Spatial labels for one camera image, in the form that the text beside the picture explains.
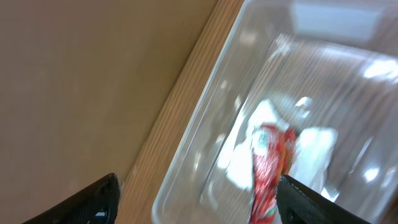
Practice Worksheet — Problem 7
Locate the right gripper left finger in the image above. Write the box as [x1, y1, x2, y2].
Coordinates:
[24, 173, 121, 224]

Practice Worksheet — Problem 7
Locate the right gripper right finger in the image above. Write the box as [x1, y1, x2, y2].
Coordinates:
[276, 175, 369, 224]

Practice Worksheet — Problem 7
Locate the white napkin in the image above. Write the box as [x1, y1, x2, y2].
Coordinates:
[216, 100, 338, 193]

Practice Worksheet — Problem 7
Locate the red snack wrapper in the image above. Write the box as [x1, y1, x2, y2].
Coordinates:
[250, 123, 297, 224]

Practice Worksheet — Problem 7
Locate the clear plastic waste bin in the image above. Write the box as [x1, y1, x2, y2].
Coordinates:
[152, 1, 397, 223]

